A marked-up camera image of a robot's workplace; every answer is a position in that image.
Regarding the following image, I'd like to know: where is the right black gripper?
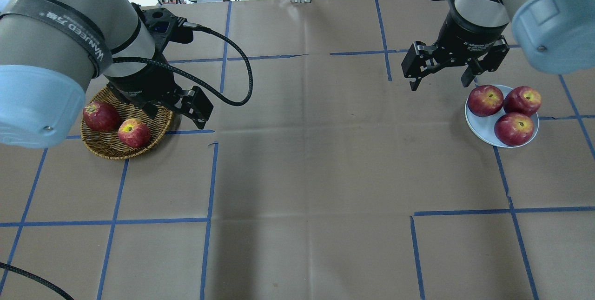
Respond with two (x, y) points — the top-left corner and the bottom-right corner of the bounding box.
(402, 12), (510, 92)

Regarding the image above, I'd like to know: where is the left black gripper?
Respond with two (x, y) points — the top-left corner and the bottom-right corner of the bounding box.
(106, 73), (214, 130)

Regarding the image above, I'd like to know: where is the red yellow apple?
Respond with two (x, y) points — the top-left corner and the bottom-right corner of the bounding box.
(117, 118), (151, 149)

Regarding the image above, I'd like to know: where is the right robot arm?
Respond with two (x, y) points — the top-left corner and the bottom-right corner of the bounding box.
(402, 0), (595, 91)

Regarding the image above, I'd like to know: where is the red apple plate left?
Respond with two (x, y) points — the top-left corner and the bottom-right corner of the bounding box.
(467, 85), (504, 117)

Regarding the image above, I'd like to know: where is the red apple plate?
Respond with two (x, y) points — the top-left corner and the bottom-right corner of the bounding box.
(467, 85), (504, 117)
(494, 112), (536, 147)
(503, 86), (542, 116)

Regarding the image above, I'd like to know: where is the light blue plate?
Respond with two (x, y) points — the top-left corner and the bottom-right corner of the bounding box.
(465, 85), (539, 148)

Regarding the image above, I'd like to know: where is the red apple plate right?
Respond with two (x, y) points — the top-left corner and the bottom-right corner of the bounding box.
(503, 86), (542, 116)

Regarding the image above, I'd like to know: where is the red apple plate front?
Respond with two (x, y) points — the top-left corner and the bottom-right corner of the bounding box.
(494, 112), (536, 147)

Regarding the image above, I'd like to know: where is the dark red apple in basket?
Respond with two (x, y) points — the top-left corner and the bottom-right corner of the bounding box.
(83, 101), (122, 132)

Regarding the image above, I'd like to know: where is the black braided cable left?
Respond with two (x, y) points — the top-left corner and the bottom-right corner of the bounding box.
(112, 23), (254, 107)

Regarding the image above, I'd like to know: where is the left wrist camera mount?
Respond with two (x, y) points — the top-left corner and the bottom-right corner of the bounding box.
(131, 3), (194, 53)

